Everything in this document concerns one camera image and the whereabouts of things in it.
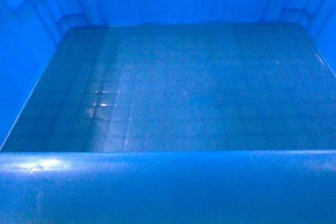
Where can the large blue plastic crate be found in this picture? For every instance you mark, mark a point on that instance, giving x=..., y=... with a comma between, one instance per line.
x=167, y=111

